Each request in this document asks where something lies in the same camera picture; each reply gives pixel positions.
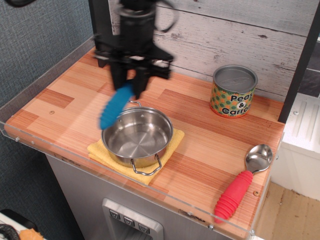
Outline stainless steel pot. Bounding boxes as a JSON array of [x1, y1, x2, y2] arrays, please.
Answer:
[[101, 100, 174, 163]]

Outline grey toy fridge dispenser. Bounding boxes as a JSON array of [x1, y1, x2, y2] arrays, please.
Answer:
[[102, 198, 165, 240]]

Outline black cable bottom left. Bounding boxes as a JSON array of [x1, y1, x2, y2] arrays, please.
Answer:
[[0, 223, 21, 240]]

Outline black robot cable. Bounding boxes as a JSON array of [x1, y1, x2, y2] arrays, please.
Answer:
[[153, 0, 181, 33]]

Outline red handled metal spoon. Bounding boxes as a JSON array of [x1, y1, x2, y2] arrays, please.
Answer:
[[214, 144, 273, 224]]

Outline clear acrylic table guard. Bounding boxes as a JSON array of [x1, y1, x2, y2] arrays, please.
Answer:
[[1, 40, 284, 240]]

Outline white toy sink unit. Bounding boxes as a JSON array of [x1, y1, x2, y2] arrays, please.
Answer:
[[270, 93, 320, 200]]

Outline yellow folded cloth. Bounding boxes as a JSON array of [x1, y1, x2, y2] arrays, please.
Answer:
[[87, 129, 185, 185]]

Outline peas and carrots can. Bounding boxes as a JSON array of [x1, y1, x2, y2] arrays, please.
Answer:
[[210, 64, 258, 119]]

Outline orange object bottom left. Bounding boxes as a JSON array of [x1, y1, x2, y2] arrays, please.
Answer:
[[19, 229, 44, 240]]

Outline black right vertical post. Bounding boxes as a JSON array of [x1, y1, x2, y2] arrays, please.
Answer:
[[278, 3, 320, 124]]

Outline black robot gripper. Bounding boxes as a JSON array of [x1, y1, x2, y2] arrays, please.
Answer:
[[109, 12, 174, 100]]

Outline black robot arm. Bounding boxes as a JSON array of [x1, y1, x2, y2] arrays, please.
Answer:
[[94, 0, 174, 99]]

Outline blue handled metal fork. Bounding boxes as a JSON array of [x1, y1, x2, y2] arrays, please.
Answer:
[[99, 80, 134, 130]]

